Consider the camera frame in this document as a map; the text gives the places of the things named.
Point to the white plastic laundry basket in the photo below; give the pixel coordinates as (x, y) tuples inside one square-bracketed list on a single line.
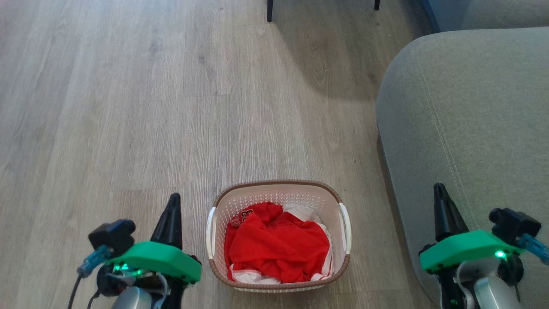
[(274, 193)]

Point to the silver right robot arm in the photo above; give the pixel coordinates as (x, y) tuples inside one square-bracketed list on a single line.
[(493, 296)]

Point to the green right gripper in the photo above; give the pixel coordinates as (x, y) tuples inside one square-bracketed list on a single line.
[(467, 249)]

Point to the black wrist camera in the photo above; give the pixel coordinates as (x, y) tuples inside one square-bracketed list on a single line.
[(112, 235), (514, 225)]

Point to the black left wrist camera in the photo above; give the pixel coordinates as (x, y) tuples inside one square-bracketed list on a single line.
[(112, 235)]

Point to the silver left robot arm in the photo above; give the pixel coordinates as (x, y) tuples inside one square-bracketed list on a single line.
[(131, 300)]

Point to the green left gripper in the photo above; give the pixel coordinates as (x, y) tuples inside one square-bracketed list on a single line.
[(158, 257)]

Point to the beige grey fabric sofa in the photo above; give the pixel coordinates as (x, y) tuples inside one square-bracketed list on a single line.
[(472, 128)]

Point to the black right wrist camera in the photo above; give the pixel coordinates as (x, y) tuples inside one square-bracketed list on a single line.
[(514, 225)]

